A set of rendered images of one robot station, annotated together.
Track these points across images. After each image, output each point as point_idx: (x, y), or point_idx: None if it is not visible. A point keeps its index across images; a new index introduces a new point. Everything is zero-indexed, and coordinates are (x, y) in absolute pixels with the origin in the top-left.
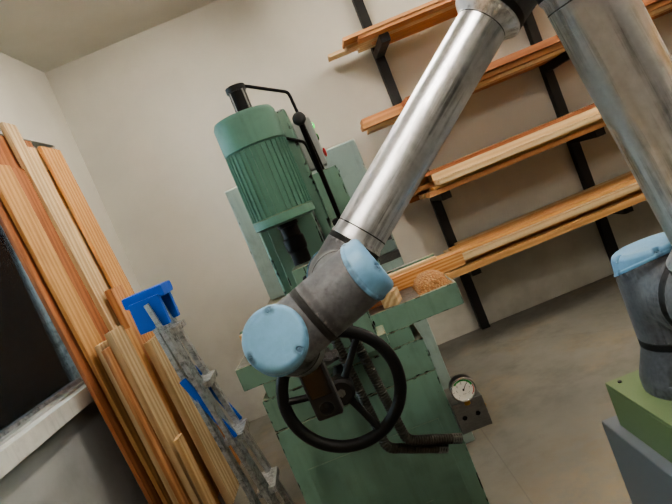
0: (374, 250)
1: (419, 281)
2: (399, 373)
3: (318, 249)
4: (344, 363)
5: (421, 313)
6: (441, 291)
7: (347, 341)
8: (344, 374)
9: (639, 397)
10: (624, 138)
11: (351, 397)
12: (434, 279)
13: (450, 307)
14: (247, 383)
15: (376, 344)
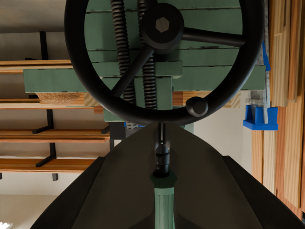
0: None
1: (65, 101)
2: (68, 21)
3: None
4: (149, 61)
5: (65, 75)
6: (40, 88)
7: (137, 84)
8: (148, 51)
9: None
10: None
11: (150, 11)
12: (47, 100)
13: (36, 70)
14: (258, 72)
15: (87, 78)
